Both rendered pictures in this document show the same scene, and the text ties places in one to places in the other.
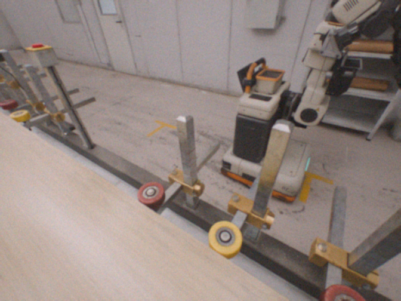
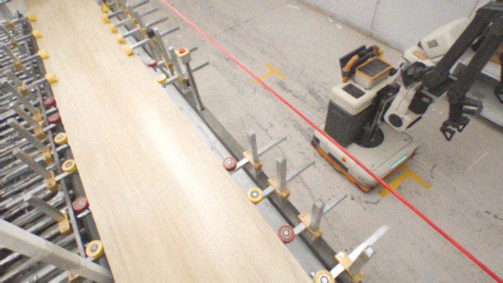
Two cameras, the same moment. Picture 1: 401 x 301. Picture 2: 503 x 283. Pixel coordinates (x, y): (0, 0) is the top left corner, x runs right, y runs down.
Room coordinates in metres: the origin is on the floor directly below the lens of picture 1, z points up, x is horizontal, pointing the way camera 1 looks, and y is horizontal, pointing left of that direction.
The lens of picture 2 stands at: (-0.36, -0.36, 2.21)
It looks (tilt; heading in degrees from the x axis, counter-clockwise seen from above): 51 degrees down; 29
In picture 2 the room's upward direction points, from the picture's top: 10 degrees counter-clockwise
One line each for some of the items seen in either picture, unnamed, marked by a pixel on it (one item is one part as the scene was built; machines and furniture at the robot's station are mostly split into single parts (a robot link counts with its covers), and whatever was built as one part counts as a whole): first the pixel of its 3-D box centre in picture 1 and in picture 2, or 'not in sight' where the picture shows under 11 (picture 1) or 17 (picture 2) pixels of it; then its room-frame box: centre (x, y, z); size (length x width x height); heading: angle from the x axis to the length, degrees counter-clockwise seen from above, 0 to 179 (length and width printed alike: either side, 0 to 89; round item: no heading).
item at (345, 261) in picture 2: not in sight; (348, 266); (0.03, -0.56, 0.83); 0.14 x 0.06 x 0.05; 55
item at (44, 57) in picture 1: (43, 57); (183, 56); (0.87, 0.65, 1.18); 0.07 x 0.07 x 0.08; 55
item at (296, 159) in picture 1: (266, 158); (362, 143); (1.30, -0.63, 0.16); 0.67 x 0.64 x 0.25; 55
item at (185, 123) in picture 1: (190, 175); (254, 157); (0.45, 0.04, 0.87); 0.04 x 0.04 x 0.48; 55
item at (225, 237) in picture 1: (224, 245); (255, 198); (0.21, -0.05, 0.85); 0.08 x 0.08 x 0.11
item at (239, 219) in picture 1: (251, 197); (284, 180); (0.37, -0.16, 0.83); 0.43 x 0.03 x 0.04; 145
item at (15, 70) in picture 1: (29, 92); (165, 54); (1.16, 1.07, 0.93); 0.04 x 0.04 x 0.48; 55
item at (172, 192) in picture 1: (191, 172); (258, 153); (0.52, 0.04, 0.81); 0.43 x 0.03 x 0.04; 145
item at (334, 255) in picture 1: (341, 263); (310, 224); (0.18, -0.35, 0.81); 0.14 x 0.06 x 0.05; 55
